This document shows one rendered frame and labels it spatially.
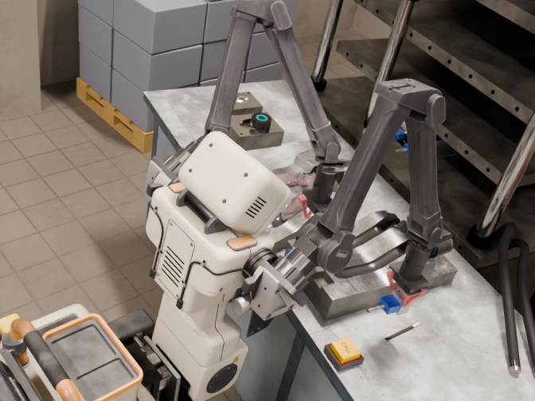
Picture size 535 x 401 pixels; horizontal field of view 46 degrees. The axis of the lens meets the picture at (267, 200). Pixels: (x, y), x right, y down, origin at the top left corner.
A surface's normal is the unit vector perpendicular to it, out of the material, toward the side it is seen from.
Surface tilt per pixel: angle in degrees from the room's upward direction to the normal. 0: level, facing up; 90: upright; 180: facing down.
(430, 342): 0
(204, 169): 48
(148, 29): 90
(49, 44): 90
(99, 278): 0
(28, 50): 90
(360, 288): 2
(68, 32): 90
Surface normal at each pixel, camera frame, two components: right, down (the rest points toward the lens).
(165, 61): 0.67, 0.54
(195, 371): -0.72, 0.18
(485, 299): 0.18, -0.78
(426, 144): 0.51, 0.46
